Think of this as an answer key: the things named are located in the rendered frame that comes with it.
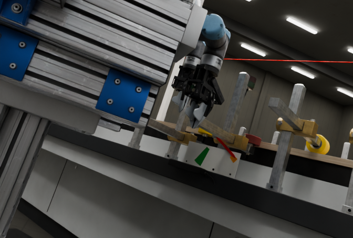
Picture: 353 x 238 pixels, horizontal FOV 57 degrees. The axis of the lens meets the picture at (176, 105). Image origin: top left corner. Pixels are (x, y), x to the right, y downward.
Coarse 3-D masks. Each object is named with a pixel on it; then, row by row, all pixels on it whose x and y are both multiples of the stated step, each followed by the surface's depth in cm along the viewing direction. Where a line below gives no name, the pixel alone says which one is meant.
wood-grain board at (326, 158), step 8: (192, 128) 171; (208, 136) 164; (264, 144) 144; (272, 144) 142; (296, 152) 134; (304, 152) 132; (312, 152) 130; (320, 160) 127; (328, 160) 126; (336, 160) 124; (344, 160) 122; (352, 160) 121
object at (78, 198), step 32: (96, 128) 222; (128, 128) 203; (64, 160) 231; (256, 160) 145; (288, 160) 136; (32, 192) 242; (64, 192) 219; (96, 192) 200; (128, 192) 184; (288, 192) 132; (320, 192) 125; (64, 224) 207; (96, 224) 190; (128, 224) 176; (160, 224) 164; (192, 224) 153
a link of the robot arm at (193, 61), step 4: (188, 56) 147; (192, 56) 146; (188, 60) 146; (192, 60) 146; (196, 60) 146; (200, 60) 147; (184, 64) 148; (188, 64) 146; (192, 64) 145; (196, 64) 146
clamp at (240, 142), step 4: (236, 136) 129; (240, 136) 128; (216, 140) 134; (236, 140) 128; (240, 140) 128; (244, 140) 128; (228, 144) 130; (232, 144) 129; (236, 144) 128; (240, 144) 127; (244, 144) 129; (236, 148) 131; (240, 148) 127; (244, 148) 129
